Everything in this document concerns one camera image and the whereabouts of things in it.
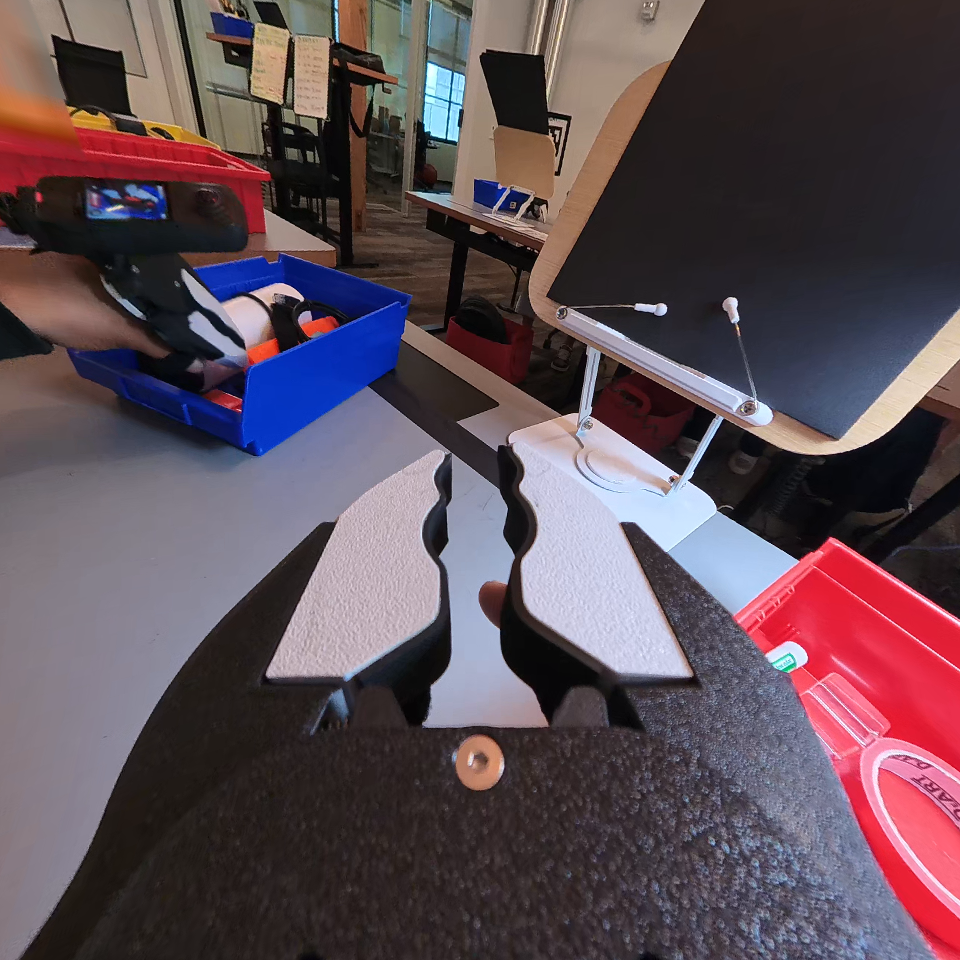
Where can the wooden office desk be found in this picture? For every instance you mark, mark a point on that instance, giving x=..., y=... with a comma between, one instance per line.
x=465, y=214

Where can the black mesh chair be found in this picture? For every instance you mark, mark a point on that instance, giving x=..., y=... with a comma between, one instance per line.
x=90, y=75

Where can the red tote bag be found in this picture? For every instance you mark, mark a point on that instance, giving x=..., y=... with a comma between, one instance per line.
x=495, y=360

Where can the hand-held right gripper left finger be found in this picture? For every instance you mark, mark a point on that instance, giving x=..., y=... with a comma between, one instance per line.
x=360, y=600

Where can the clear plastic block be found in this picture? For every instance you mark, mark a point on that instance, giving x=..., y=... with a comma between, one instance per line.
x=847, y=712

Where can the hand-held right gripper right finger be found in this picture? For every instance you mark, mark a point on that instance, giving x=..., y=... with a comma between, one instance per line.
x=592, y=600

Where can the blue plastic bin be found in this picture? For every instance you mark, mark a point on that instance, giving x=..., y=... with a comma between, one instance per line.
x=315, y=390

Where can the black flag panel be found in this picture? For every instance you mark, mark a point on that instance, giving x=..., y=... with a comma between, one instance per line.
x=517, y=90

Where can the yellow bin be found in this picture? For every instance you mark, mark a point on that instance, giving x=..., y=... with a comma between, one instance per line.
x=172, y=133

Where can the wooden support post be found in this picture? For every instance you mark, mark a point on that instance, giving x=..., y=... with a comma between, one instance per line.
x=358, y=150

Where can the red tape roll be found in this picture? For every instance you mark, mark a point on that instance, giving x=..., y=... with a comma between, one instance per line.
x=877, y=810

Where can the grey side table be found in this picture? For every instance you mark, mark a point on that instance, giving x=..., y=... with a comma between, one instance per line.
x=300, y=240

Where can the small red part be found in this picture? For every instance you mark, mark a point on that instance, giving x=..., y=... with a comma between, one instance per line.
x=225, y=400

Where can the red plastic bin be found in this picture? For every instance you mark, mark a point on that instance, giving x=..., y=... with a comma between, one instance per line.
x=862, y=637

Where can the standing desk with paper sheets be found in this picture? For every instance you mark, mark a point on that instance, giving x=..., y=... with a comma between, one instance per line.
x=270, y=67

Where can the red storage tote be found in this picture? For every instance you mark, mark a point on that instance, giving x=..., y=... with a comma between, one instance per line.
x=150, y=161

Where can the green dry-erase marker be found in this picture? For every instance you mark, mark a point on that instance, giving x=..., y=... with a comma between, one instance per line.
x=784, y=660

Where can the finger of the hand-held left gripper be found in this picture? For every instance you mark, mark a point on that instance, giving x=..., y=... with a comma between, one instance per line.
x=187, y=371
x=214, y=322

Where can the black cap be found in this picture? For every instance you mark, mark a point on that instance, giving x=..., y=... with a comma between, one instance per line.
x=480, y=319

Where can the black board with pale rim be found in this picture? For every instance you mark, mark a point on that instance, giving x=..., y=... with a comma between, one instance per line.
x=750, y=187

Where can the white paper roll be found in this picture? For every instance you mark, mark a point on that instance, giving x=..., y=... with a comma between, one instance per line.
x=255, y=311

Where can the blue bin with white label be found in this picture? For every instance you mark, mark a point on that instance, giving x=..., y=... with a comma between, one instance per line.
x=491, y=193

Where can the orange tool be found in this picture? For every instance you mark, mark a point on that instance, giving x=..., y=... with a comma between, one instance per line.
x=264, y=351

